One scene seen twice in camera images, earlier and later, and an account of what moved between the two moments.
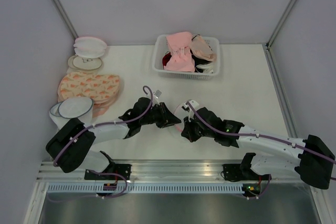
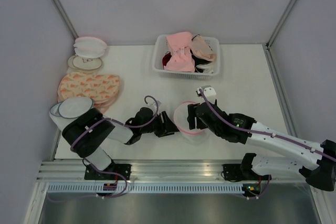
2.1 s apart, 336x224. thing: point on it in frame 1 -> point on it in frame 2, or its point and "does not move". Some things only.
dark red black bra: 166,58 does not move
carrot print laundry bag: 99,87 does not move
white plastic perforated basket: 160,49 does not move
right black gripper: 187,131 -> 191,118
